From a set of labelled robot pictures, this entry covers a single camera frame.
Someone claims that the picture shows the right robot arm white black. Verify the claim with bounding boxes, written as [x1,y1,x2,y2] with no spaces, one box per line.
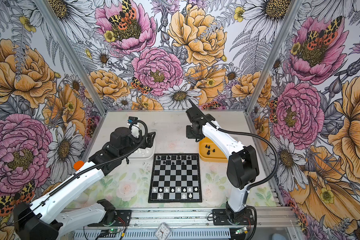
[186,106,260,224]

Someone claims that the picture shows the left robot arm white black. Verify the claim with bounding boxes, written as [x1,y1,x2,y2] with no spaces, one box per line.
[13,120,156,240]

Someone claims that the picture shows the yellow plastic bin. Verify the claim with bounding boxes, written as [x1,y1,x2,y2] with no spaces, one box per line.
[199,138,228,163]

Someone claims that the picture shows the white plastic bin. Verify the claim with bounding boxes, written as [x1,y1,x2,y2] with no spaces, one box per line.
[128,132,156,161]

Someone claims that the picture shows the black and white chessboard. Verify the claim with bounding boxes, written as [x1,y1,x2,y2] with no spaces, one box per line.
[148,154,203,203]

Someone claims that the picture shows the small white analog clock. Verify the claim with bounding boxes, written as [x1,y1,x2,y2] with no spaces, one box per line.
[155,223,172,240]

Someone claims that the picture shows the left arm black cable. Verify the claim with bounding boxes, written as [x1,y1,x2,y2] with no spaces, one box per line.
[32,119,149,208]

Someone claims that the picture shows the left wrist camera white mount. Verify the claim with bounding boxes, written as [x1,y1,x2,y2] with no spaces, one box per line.
[128,117,140,138]

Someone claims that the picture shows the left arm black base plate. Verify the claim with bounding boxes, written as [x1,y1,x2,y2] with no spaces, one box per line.
[88,210,132,227]

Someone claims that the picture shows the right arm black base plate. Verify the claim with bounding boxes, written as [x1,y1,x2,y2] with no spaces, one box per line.
[212,208,255,226]

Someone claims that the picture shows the aluminium frame rail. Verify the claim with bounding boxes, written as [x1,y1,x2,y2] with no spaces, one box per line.
[62,206,301,230]

